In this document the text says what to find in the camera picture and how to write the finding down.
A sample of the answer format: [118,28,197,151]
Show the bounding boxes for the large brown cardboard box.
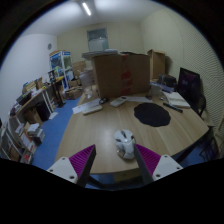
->
[92,51,152,100]

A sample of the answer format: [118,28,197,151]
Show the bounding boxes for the cluttered wooden side desk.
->
[13,76,67,118]

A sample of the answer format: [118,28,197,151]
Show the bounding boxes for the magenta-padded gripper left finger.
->
[46,144,97,188]

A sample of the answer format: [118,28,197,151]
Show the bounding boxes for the black marker pen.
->
[162,102,184,114]

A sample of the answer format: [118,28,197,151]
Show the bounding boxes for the white slim keyboard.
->
[82,104,104,116]

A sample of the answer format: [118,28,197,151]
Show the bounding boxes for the dark flat monitor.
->
[177,67,202,105]

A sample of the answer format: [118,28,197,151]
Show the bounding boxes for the white and grey computer mouse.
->
[114,129,137,160]

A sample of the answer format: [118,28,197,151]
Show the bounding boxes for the black bag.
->
[157,73,178,90]

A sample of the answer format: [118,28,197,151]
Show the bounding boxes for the black office chair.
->
[196,94,208,118]

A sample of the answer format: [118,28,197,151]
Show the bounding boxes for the glass-door display cabinet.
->
[49,50,75,91]

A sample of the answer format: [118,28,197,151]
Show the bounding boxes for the black round mouse pad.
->
[133,102,172,128]

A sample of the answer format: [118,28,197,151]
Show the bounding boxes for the low shelf unit with books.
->
[0,116,46,165]

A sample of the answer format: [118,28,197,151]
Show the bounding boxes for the window with grey frame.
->
[87,27,110,53]

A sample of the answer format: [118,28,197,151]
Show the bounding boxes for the small cardboard box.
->
[64,86,84,101]

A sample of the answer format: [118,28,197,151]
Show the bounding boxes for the white remote control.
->
[109,95,129,108]

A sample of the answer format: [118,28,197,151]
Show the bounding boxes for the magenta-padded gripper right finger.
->
[133,143,184,186]

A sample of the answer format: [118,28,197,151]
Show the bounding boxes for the tall open cardboard box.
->
[147,49,167,81]

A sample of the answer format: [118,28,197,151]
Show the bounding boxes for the long ceiling light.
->
[81,2,93,17]

